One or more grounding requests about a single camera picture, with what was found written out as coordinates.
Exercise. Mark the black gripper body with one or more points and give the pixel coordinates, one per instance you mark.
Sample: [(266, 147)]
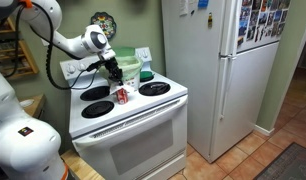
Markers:
[(113, 66)]

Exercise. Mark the red coke can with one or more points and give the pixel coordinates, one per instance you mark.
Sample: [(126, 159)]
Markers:
[(122, 96)]

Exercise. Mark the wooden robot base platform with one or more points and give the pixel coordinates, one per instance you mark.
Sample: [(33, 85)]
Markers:
[(81, 166)]

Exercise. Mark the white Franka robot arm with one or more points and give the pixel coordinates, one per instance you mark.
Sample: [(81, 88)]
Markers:
[(23, 150)]

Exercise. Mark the white bin with green bag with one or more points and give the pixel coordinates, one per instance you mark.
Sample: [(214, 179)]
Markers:
[(131, 68)]

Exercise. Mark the small black coil burner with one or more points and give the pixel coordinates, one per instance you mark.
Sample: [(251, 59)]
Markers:
[(93, 94)]

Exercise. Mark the dark green round lid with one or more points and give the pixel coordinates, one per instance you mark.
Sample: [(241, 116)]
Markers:
[(146, 75)]

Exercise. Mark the large black coil burner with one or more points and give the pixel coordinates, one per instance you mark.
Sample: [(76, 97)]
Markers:
[(154, 88), (97, 109)]

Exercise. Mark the white electric stove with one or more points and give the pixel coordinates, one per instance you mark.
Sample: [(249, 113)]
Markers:
[(139, 143)]

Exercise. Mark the white refrigerator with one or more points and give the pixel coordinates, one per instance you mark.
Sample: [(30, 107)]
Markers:
[(193, 83)]

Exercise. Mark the wooden side table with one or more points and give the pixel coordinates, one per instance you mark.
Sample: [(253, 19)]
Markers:
[(36, 103)]

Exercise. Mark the wooden spice rack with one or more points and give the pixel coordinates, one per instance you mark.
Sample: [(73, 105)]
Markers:
[(29, 63)]

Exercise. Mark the white paper note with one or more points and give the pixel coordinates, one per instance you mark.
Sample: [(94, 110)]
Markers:
[(183, 7)]

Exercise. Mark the yellow fridge magnet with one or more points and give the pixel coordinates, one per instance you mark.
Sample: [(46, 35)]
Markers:
[(210, 20)]

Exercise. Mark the blue fridge magnet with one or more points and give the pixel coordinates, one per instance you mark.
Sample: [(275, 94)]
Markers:
[(203, 3)]

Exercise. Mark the white baseboard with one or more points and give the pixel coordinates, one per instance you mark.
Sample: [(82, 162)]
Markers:
[(263, 130)]

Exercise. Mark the fridge photo collage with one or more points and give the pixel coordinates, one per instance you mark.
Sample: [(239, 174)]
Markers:
[(263, 20)]

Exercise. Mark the dark grey floor rug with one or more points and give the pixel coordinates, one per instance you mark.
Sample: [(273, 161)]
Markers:
[(289, 165)]

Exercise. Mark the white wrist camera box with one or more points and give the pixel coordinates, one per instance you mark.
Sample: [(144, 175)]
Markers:
[(108, 55)]

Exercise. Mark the colourful decorative wall plate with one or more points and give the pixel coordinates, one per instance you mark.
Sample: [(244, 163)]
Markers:
[(104, 21)]

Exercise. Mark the white wall switch plate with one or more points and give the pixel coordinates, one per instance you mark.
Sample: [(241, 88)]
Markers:
[(44, 42)]

